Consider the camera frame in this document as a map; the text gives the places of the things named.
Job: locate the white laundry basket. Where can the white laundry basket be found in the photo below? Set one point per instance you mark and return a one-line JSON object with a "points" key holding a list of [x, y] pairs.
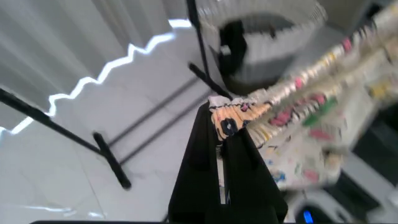
{"points": [[273, 46]]}

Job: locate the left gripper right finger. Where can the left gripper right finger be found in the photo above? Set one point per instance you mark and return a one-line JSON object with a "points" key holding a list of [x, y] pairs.
{"points": [[252, 186]]}

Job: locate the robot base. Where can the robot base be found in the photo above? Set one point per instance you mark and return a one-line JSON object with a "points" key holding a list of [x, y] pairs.
{"points": [[342, 199]]}

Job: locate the cream printed garment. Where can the cream printed garment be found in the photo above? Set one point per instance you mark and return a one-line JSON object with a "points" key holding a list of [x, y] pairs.
{"points": [[311, 102]]}

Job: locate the black garment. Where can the black garment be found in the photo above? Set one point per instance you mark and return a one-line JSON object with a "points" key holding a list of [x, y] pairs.
{"points": [[231, 46]]}

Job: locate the white curtain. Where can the white curtain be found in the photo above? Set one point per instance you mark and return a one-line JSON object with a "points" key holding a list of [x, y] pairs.
{"points": [[62, 40]]}

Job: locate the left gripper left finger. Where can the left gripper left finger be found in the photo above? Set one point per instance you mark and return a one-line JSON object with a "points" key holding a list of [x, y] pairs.
{"points": [[196, 183]]}

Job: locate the black clothes rack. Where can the black clothes rack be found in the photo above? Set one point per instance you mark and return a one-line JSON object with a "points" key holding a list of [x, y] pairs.
{"points": [[46, 119]]}

